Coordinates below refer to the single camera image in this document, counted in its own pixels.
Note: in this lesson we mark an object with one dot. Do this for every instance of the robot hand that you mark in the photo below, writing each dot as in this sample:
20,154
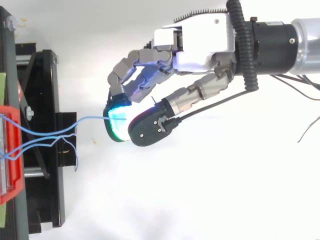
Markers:
200,37

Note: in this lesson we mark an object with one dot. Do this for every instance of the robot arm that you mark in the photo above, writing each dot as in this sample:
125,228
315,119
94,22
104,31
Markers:
280,47

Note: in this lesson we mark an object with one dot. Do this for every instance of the red bin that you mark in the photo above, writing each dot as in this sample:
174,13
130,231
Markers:
15,150

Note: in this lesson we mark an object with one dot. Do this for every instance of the black stand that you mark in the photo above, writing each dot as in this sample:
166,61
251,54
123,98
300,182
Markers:
47,100

